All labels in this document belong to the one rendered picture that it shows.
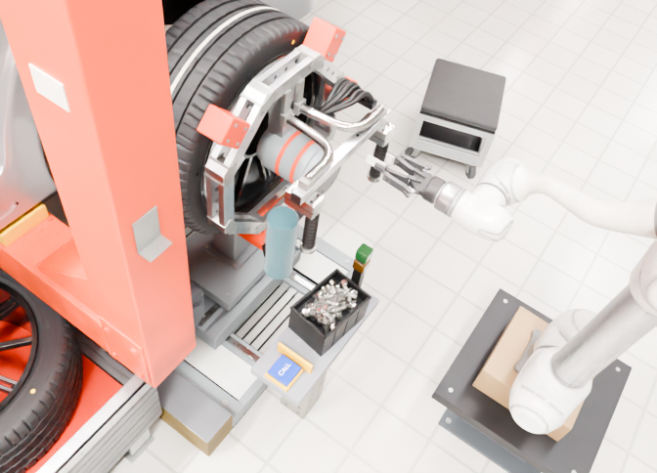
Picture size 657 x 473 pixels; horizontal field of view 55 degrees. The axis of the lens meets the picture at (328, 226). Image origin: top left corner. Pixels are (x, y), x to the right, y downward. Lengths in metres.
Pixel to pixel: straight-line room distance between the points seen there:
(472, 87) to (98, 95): 2.27
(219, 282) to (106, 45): 1.42
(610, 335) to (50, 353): 1.40
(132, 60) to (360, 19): 3.01
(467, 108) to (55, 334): 1.91
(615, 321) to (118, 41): 1.14
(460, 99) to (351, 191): 0.64
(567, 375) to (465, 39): 2.62
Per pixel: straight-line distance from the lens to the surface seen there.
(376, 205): 2.82
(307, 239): 1.63
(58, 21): 0.90
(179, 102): 1.56
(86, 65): 0.92
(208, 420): 2.12
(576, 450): 2.15
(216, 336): 2.20
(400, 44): 3.77
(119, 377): 2.05
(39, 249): 1.83
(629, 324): 1.51
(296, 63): 1.68
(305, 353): 1.86
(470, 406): 2.07
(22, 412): 1.81
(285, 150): 1.70
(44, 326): 1.91
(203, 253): 2.31
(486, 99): 2.98
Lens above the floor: 2.10
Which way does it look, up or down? 51 degrees down
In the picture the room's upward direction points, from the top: 11 degrees clockwise
